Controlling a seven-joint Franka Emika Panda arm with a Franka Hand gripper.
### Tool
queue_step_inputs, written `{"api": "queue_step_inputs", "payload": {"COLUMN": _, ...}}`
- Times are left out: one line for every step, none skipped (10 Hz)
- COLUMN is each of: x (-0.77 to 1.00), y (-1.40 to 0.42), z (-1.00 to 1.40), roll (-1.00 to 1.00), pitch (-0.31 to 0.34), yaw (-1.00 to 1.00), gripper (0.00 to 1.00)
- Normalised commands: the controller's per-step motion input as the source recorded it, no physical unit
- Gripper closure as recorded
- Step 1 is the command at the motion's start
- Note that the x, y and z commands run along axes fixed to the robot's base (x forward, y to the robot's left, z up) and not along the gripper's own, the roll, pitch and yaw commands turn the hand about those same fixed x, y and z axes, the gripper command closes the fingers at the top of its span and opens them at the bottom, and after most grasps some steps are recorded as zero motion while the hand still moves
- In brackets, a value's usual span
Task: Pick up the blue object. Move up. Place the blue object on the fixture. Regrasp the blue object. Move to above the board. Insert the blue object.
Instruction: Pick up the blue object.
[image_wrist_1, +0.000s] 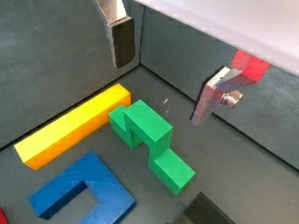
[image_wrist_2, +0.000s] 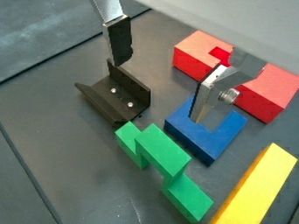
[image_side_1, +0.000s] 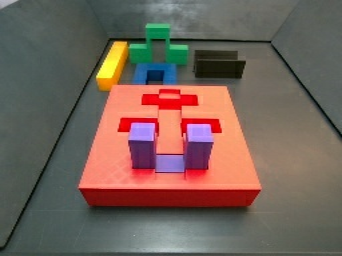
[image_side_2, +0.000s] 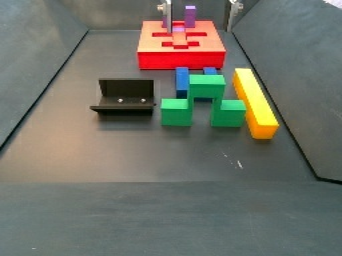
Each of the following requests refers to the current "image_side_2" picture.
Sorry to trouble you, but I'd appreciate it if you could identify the yellow long bar block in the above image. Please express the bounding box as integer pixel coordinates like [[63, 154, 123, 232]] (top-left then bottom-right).
[[233, 68, 280, 139]]

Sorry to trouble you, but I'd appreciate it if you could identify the red slotted base block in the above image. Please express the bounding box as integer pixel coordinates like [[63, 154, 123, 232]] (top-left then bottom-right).
[[137, 21, 226, 70]]

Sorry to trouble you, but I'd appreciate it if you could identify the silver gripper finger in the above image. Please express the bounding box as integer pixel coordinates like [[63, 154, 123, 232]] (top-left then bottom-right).
[[157, 0, 173, 33], [227, 0, 243, 31]]

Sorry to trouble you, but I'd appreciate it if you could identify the black angle fixture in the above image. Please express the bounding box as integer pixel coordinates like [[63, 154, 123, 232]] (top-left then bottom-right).
[[90, 78, 155, 115]]

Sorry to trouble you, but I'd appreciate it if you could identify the blue U-shaped block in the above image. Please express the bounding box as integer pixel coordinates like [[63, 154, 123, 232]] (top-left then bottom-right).
[[175, 67, 218, 99]]

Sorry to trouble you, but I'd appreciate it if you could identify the purple U-shaped block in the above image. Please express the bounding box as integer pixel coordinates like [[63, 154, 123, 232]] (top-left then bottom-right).
[[162, 5, 198, 33]]

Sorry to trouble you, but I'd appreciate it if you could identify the green arch block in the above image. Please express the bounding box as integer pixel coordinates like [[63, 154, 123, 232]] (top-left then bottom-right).
[[161, 74, 247, 128]]

